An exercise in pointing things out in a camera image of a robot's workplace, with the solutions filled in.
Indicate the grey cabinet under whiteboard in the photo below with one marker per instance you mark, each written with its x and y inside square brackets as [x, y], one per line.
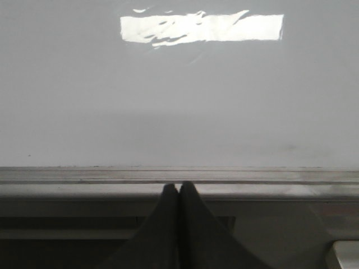
[283, 235]

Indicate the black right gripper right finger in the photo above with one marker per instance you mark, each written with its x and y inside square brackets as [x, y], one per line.
[203, 242]

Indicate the white whiteboard with aluminium frame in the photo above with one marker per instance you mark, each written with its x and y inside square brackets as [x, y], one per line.
[247, 99]

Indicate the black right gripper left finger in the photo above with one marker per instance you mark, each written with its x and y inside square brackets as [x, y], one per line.
[155, 243]

